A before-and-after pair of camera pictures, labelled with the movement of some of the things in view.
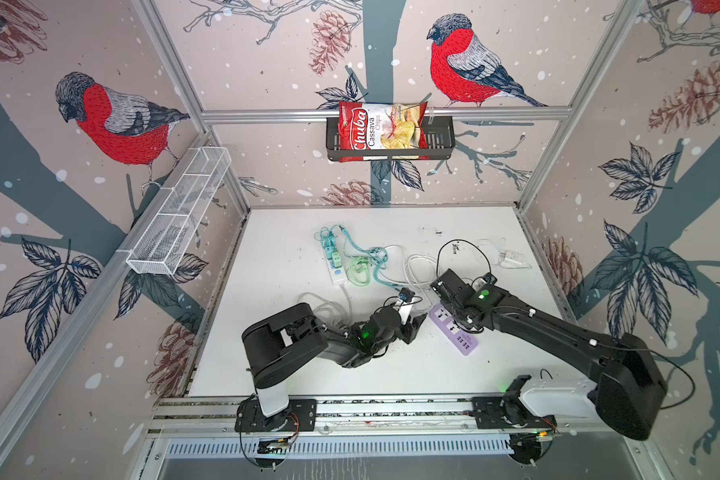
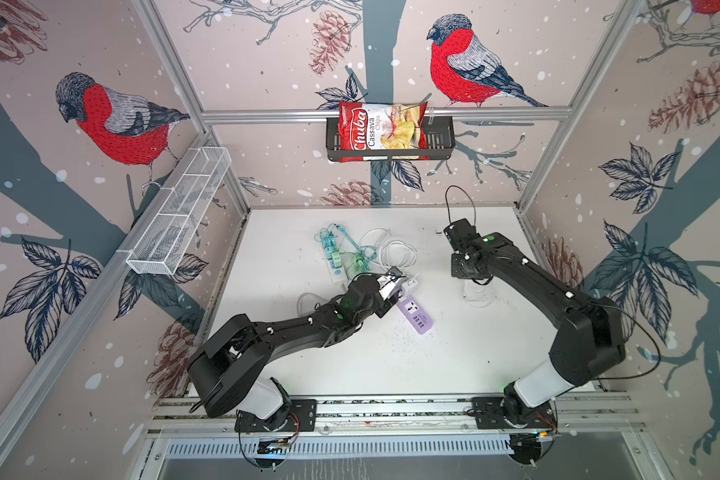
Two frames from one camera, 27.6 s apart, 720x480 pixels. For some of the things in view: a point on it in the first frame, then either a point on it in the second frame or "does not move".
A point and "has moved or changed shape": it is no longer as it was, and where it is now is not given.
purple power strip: x=463 y=339 has moved or changed shape
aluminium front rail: x=177 y=415 does not move
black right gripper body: x=455 y=313 → x=457 y=270
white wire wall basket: x=166 y=235 does not move
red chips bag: x=363 y=126 does not move
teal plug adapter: x=329 y=243 does not move
